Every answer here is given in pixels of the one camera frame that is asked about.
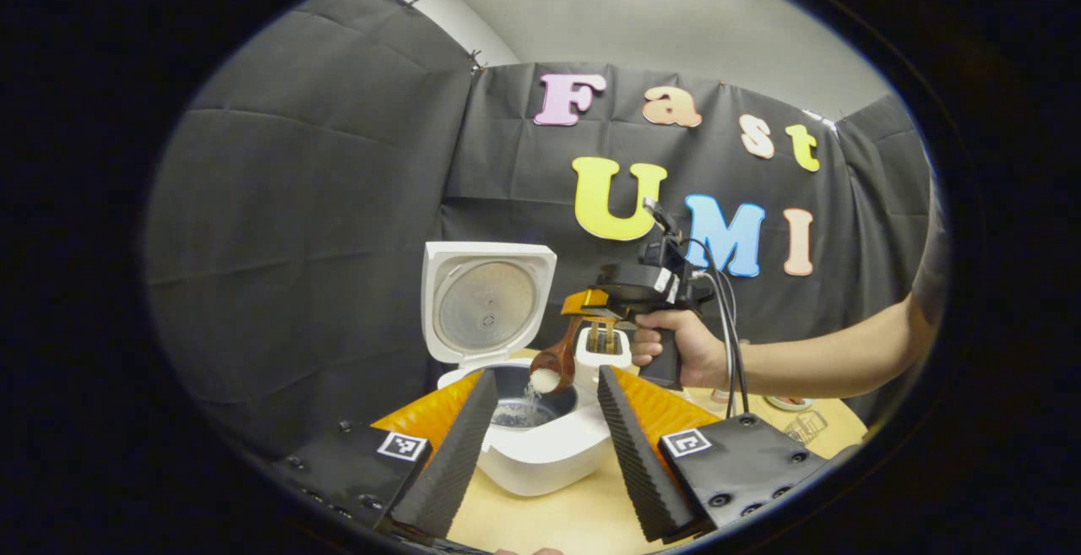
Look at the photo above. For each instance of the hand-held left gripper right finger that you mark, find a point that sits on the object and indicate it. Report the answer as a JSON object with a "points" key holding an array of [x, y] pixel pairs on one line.
{"points": [[638, 454]]}

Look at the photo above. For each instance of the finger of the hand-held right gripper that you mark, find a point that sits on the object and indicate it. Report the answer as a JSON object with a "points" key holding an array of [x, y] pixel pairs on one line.
{"points": [[583, 301]]}

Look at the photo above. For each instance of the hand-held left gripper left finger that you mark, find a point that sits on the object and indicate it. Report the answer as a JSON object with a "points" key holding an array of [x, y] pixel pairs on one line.
{"points": [[452, 454]]}

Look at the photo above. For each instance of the brown wooden spoon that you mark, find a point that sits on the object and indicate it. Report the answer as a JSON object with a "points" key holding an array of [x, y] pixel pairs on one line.
{"points": [[557, 361]]}

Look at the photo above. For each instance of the white rice cooker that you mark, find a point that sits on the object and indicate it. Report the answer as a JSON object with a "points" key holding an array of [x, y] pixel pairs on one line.
{"points": [[540, 454]]}

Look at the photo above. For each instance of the clear square chopstick holder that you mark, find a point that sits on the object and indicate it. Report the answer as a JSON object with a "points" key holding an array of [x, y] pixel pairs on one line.
{"points": [[806, 428]]}

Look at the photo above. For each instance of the brown bread slice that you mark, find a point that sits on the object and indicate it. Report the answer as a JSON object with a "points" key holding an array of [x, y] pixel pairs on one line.
{"points": [[601, 337]]}

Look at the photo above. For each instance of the white toaster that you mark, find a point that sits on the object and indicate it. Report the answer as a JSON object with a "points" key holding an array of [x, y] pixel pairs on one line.
{"points": [[604, 362]]}

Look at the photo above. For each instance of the pale green plate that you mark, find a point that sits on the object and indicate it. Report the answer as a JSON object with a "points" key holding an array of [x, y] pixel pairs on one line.
{"points": [[790, 404]]}

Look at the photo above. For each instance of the black backdrop cloth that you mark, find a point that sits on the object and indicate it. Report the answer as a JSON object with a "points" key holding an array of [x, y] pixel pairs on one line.
{"points": [[321, 242]]}

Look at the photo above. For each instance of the person's grey shirt sleeve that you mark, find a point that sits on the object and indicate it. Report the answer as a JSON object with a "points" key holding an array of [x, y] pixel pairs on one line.
{"points": [[929, 259]]}

